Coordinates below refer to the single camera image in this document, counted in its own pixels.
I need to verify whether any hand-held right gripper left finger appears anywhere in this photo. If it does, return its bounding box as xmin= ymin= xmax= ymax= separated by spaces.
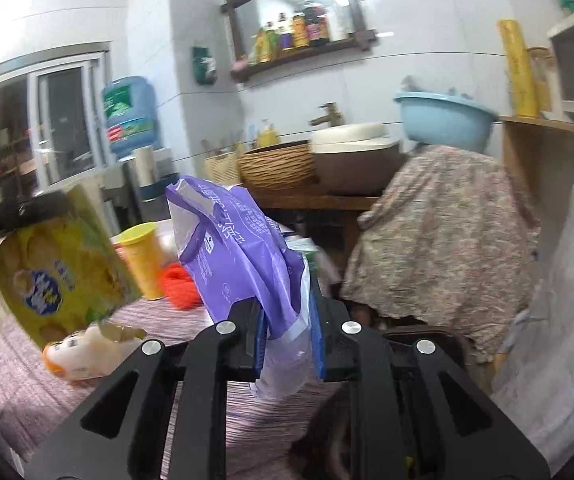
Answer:
xmin=24 ymin=300 xmax=268 ymax=480

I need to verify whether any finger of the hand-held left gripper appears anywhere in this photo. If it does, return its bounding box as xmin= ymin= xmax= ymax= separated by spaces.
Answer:
xmin=0 ymin=192 xmax=70 ymax=241

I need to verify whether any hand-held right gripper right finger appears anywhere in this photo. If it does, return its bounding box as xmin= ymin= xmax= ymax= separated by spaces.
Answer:
xmin=309 ymin=280 xmax=552 ymax=480

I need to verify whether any yellow chip bag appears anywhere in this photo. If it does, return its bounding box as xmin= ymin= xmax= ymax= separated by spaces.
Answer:
xmin=0 ymin=184 xmax=143 ymax=351

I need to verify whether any brown trash bin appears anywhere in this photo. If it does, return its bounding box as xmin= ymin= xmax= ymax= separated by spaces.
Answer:
xmin=292 ymin=326 xmax=470 ymax=480

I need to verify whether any purple plastic bag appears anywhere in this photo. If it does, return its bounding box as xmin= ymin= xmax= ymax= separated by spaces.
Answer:
xmin=166 ymin=175 xmax=318 ymax=401

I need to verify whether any green white packet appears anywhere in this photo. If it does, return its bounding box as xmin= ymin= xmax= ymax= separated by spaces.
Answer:
xmin=284 ymin=240 xmax=320 ymax=271

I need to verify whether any sliding window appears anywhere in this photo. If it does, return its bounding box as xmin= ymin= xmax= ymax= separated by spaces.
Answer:
xmin=0 ymin=42 xmax=113 ymax=196

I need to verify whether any orange mesh net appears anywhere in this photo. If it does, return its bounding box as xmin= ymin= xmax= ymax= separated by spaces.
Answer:
xmin=159 ymin=262 xmax=205 ymax=311

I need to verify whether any water dispenser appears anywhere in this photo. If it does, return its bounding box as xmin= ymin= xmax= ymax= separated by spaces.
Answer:
xmin=100 ymin=146 xmax=183 ymax=226

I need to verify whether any wooden counter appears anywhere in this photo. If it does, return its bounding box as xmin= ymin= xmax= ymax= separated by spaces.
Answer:
xmin=247 ymin=187 xmax=383 ymax=261

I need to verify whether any blue water jug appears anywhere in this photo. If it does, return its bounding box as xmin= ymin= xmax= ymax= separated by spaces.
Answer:
xmin=102 ymin=76 xmax=160 ymax=160

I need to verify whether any white bottle orange cap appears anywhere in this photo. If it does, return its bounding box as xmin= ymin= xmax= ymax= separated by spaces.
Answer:
xmin=42 ymin=322 xmax=148 ymax=381

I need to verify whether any floral cloth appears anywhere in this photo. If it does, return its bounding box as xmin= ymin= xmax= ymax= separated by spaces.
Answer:
xmin=341 ymin=144 xmax=542 ymax=366

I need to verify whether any wicker basket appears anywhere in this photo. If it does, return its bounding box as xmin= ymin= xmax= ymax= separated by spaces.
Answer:
xmin=237 ymin=141 xmax=316 ymax=191

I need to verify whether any beige utensil holder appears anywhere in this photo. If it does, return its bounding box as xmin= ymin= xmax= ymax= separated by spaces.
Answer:
xmin=202 ymin=152 xmax=243 ymax=186

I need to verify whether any brown white sink basin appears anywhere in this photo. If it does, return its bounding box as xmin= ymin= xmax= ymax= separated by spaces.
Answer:
xmin=309 ymin=122 xmax=408 ymax=197

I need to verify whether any bunch of chopsticks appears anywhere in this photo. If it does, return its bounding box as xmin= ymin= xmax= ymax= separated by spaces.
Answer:
xmin=201 ymin=132 xmax=244 ymax=157

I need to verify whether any yellow soap bottle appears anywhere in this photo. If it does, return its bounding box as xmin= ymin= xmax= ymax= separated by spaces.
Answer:
xmin=258 ymin=119 xmax=280 ymax=148

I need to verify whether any brass faucet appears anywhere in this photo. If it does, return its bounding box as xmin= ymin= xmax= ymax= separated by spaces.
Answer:
xmin=308 ymin=102 xmax=343 ymax=128

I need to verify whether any white cloth cover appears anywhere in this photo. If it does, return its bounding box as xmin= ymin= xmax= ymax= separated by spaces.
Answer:
xmin=489 ymin=125 xmax=574 ymax=471

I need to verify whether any light blue plastic basin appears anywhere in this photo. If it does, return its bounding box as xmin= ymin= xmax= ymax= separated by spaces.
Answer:
xmin=393 ymin=89 xmax=499 ymax=155

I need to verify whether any clear plastic bag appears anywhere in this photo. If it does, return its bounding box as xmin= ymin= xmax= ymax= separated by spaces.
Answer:
xmin=401 ymin=76 xmax=472 ymax=98

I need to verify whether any wooden shelf unit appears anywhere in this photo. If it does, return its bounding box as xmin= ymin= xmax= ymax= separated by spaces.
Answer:
xmin=499 ymin=115 xmax=574 ymax=221

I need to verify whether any row of bottles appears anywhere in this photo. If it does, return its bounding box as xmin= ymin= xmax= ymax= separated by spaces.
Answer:
xmin=252 ymin=0 xmax=330 ymax=65

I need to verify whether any yellow wrap roll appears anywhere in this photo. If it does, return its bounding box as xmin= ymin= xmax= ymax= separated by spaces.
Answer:
xmin=498 ymin=19 xmax=539 ymax=120

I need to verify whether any wooden framed mirror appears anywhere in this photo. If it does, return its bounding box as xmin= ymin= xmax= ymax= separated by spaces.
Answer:
xmin=220 ymin=0 xmax=378 ymax=84

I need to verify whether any glass jar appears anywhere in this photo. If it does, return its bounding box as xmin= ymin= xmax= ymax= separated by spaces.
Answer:
xmin=528 ymin=46 xmax=556 ymax=113

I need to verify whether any green wall packet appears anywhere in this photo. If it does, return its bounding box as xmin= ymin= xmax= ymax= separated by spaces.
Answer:
xmin=191 ymin=46 xmax=218 ymax=85

